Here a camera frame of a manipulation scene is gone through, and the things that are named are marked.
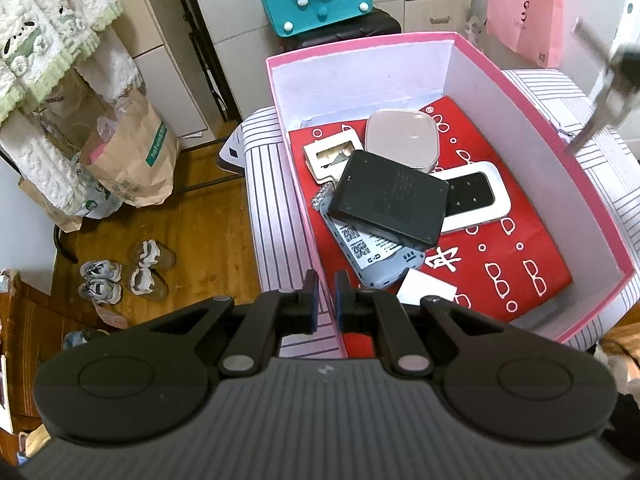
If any black rectangular box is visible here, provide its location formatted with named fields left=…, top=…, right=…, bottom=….
left=327, top=150, right=450, bottom=251

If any grey device white label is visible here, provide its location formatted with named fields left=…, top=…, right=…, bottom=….
left=320, top=197, right=426, bottom=291

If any black suitcase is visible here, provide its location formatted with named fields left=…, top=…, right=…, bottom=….
left=280, top=8, right=402, bottom=53

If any white green fleece robe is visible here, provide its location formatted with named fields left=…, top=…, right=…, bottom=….
left=0, top=0, right=146, bottom=211

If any grey wardrobe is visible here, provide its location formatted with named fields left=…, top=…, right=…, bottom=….
left=95, top=0, right=476, bottom=151

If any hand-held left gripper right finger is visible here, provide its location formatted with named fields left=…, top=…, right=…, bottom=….
left=335, top=269, right=504, bottom=379

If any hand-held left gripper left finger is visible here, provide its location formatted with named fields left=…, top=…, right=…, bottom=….
left=150, top=269, right=320, bottom=378

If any white card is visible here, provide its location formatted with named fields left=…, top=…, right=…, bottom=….
left=397, top=268, right=458, bottom=307

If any white device black screen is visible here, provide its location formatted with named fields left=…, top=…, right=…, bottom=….
left=432, top=161, right=512, bottom=235

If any white green plastic bag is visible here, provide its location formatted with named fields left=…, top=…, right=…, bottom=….
left=75, top=155, right=123, bottom=220

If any bin with plastic bag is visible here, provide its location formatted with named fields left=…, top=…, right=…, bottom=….
left=62, top=329, right=108, bottom=351

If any grey sneaker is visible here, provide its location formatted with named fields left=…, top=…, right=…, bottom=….
left=79, top=280, right=123, bottom=306
left=80, top=260, right=123, bottom=283

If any white square plastic frame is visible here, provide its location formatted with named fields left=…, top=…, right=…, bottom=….
left=303, top=130, right=364, bottom=183

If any beige rounded case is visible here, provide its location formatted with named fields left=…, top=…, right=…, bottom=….
left=364, top=108, right=440, bottom=175

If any crumpled white plastic bag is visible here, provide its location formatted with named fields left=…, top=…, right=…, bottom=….
left=462, top=15, right=488, bottom=43

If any red printed paper bag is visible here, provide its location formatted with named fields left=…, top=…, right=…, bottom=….
left=289, top=95, right=573, bottom=358

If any plain brown paper bag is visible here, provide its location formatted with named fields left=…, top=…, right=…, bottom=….
left=17, top=175, right=83, bottom=233

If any pink cardboard box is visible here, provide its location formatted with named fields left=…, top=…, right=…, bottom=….
left=265, top=31, right=640, bottom=345

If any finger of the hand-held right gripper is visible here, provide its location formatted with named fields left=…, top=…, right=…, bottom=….
left=607, top=44, right=640, bottom=97

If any striped tablecloth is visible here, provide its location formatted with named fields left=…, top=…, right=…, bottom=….
left=216, top=67, right=640, bottom=361

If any brown paper bag green label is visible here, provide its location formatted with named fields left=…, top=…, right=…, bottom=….
left=80, top=89, right=181, bottom=208

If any pink tote bag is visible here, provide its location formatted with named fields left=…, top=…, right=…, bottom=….
left=486, top=0, right=564, bottom=69

